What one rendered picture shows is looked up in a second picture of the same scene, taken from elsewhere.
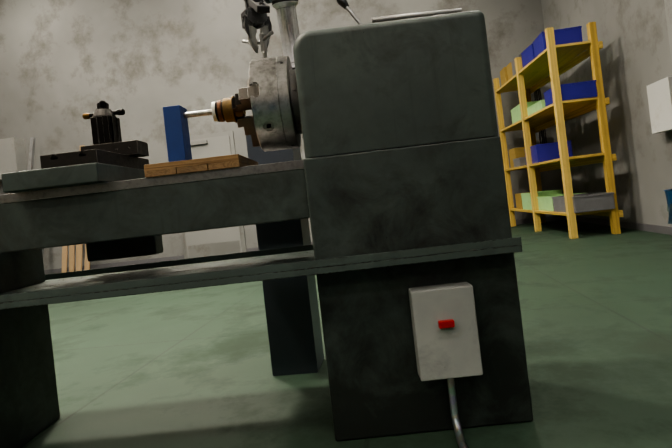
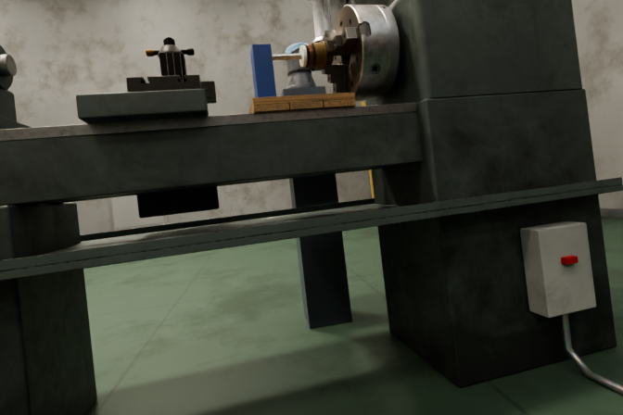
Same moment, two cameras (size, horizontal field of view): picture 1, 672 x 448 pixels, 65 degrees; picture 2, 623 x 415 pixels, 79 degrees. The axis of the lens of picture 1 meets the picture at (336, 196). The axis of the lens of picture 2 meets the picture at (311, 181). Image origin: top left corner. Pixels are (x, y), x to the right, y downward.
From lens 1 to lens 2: 0.95 m
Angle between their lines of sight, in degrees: 15
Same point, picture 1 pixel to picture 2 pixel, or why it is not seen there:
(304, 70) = (425, 10)
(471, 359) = (588, 293)
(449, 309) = (569, 245)
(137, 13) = (70, 29)
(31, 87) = not seen: outside the picture
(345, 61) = (462, 6)
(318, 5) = (231, 37)
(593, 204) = not seen: hidden behind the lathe
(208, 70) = not seen: hidden behind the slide
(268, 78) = (377, 18)
